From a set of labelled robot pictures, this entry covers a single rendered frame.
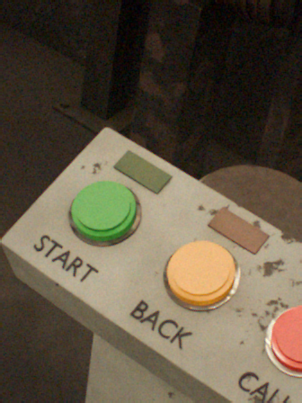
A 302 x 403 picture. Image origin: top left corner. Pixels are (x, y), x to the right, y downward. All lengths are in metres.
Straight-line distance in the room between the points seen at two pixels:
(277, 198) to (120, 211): 0.21
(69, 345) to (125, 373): 0.67
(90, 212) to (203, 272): 0.08
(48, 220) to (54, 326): 0.71
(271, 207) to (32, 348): 0.61
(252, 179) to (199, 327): 0.24
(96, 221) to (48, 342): 0.72
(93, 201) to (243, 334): 0.13
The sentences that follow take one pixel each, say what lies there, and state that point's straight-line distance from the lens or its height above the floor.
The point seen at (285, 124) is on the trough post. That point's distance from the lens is 1.19.
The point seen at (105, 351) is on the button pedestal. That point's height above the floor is 0.53.
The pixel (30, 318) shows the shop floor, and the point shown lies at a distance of 1.30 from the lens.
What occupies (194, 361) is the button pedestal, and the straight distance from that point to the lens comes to 0.54.
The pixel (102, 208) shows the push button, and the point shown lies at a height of 0.61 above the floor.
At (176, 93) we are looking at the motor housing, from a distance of 1.28.
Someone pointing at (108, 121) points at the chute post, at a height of 0.01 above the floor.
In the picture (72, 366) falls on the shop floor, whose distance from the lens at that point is 1.26.
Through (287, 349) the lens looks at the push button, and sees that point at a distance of 0.53.
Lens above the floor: 1.00
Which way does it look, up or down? 42 degrees down
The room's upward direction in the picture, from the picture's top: 10 degrees clockwise
